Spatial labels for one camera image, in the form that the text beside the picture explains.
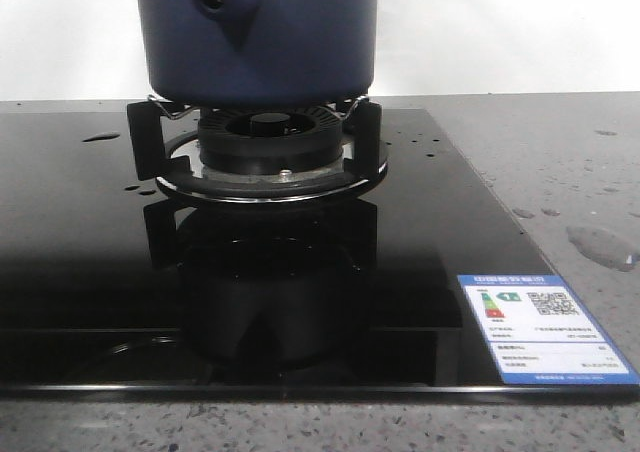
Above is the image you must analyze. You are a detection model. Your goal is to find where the black gas burner head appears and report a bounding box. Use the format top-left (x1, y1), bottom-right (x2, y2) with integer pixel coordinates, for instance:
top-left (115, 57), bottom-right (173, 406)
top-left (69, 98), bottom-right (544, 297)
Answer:
top-left (197, 107), bottom-right (343, 175)

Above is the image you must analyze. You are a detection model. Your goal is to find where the blue white energy label sticker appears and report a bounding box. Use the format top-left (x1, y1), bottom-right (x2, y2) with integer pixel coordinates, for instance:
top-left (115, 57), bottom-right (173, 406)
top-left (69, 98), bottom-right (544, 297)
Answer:
top-left (458, 275), bottom-right (639, 386)

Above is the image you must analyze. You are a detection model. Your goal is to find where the black glass gas stove top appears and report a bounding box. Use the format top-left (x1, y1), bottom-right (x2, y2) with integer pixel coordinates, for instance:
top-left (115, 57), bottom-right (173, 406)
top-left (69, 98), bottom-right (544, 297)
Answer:
top-left (1, 110), bottom-right (639, 404)

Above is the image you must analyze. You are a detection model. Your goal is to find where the black metal pot support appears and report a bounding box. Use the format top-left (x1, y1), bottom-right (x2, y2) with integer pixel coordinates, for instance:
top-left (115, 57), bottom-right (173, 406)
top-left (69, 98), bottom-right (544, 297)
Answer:
top-left (126, 96), bottom-right (388, 206)

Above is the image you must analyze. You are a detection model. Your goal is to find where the dark blue cooking pot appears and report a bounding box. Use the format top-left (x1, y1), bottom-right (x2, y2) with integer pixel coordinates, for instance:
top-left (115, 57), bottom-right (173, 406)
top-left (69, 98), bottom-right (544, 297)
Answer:
top-left (137, 0), bottom-right (377, 107)

